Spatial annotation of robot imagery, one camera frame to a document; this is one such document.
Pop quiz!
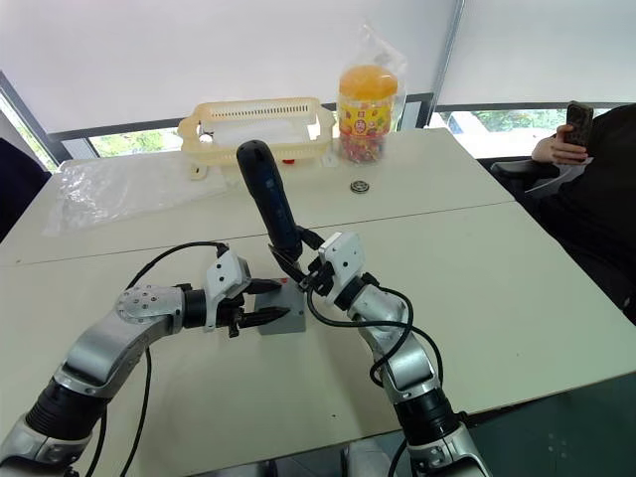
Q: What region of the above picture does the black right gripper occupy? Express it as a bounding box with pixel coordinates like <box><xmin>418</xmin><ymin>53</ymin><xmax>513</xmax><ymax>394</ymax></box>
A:
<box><xmin>267</xmin><ymin>225</ymin><xmax>336</xmax><ymax>299</ymax></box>

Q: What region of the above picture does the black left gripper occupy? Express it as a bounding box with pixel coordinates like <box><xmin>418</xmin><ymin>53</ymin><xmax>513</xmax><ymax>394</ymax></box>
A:
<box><xmin>216</xmin><ymin>278</ymin><xmax>291</xmax><ymax>340</ymax></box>

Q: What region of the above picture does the small grey box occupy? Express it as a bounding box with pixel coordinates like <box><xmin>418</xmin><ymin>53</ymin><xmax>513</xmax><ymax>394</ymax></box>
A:
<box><xmin>251</xmin><ymin>276</ymin><xmax>307</xmax><ymax>336</ymax></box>

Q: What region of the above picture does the dark blue electric screwdriver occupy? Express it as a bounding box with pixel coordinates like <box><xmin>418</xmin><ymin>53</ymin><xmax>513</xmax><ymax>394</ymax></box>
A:
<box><xmin>236</xmin><ymin>140</ymin><xmax>304</xmax><ymax>260</ymax></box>

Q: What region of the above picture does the dark smartphone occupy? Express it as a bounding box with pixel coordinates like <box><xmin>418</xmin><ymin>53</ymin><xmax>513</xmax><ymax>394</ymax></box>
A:
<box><xmin>565</xmin><ymin>99</ymin><xmax>595</xmax><ymax>148</ymax></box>

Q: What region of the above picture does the candy jar with orange lid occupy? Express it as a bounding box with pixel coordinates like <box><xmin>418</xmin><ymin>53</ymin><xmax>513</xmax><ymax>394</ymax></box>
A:
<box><xmin>337</xmin><ymin>64</ymin><xmax>400</xmax><ymax>163</ymax></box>

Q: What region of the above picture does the person's bare hand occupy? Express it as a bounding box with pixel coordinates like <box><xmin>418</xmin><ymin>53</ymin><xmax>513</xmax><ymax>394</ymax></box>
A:
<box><xmin>531</xmin><ymin>123</ymin><xmax>592</xmax><ymax>166</ymax></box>

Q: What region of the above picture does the cream plastic basket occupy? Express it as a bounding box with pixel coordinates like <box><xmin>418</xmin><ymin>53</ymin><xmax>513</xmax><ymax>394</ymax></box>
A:
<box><xmin>177</xmin><ymin>96</ymin><xmax>336</xmax><ymax>181</ymax></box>

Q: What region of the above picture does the clear plastic bag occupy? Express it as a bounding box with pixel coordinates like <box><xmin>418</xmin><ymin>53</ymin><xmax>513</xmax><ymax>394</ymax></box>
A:
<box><xmin>41</xmin><ymin>159</ymin><xmax>231</xmax><ymax>238</ymax></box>

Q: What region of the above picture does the clear bag around jar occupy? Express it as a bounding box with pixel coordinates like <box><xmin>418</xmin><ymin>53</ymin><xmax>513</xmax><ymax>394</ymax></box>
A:
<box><xmin>346</xmin><ymin>19</ymin><xmax>409</xmax><ymax>134</ymax></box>

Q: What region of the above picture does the black chair armrest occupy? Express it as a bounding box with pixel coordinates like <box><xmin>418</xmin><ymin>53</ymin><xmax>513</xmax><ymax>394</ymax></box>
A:
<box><xmin>490</xmin><ymin>158</ymin><xmax>561</xmax><ymax>193</ymax></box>

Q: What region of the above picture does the dark chair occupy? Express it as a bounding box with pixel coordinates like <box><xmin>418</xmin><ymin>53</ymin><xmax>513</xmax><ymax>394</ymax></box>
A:
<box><xmin>0</xmin><ymin>137</ymin><xmax>53</xmax><ymax>242</ymax></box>

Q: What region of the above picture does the person in black clothes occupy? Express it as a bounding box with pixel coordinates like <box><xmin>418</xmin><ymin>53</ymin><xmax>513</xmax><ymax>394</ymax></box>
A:
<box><xmin>525</xmin><ymin>102</ymin><xmax>636</xmax><ymax>325</ymax></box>

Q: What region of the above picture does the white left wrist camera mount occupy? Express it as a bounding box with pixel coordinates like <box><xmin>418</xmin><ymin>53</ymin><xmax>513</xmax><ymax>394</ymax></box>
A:
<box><xmin>202</xmin><ymin>249</ymin><xmax>252</xmax><ymax>334</ymax></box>

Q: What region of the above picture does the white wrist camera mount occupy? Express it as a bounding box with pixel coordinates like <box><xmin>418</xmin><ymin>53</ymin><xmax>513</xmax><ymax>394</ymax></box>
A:
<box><xmin>202</xmin><ymin>249</ymin><xmax>252</xmax><ymax>334</ymax></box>
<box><xmin>317</xmin><ymin>231</ymin><xmax>367</xmax><ymax>300</ymax></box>

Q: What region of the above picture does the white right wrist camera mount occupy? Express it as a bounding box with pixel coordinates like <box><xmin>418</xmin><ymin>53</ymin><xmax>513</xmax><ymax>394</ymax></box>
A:
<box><xmin>317</xmin><ymin>231</ymin><xmax>367</xmax><ymax>300</ymax></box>

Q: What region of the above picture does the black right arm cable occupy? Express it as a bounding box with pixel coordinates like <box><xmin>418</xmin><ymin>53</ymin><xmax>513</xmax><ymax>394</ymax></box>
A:
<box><xmin>304</xmin><ymin>282</ymin><xmax>444</xmax><ymax>395</ymax></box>

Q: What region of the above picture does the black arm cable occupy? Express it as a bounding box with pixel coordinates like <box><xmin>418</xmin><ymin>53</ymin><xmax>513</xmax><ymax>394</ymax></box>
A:
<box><xmin>86</xmin><ymin>240</ymin><xmax>232</xmax><ymax>477</ymax></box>
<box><xmin>304</xmin><ymin>282</ymin><xmax>444</xmax><ymax>395</ymax></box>

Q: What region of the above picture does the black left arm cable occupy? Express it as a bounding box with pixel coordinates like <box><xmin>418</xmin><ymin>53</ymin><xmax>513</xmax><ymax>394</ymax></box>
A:
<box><xmin>86</xmin><ymin>240</ymin><xmax>232</xmax><ymax>477</ymax></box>

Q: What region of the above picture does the dark window frame post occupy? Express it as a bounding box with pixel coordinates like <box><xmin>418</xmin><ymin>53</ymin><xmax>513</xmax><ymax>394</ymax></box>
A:
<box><xmin>430</xmin><ymin>0</ymin><xmax>466</xmax><ymax>128</ymax></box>

